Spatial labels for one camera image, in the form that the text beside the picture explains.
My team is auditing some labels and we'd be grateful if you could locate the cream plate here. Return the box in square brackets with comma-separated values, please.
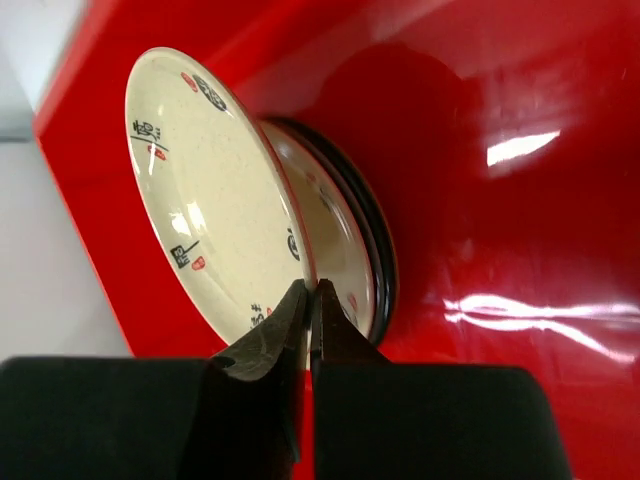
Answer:
[124, 47, 317, 344]
[260, 119, 384, 343]

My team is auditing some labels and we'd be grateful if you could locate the red plastic bin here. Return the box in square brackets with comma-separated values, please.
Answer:
[34, 1, 639, 479]

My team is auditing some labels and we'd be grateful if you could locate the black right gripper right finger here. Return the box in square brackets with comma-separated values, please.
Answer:
[311, 280, 572, 479]

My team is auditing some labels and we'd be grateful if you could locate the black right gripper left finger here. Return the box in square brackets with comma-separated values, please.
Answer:
[1, 280, 308, 479]

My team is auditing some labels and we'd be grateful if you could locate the blue floral plate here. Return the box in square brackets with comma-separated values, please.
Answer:
[279, 118, 392, 344]

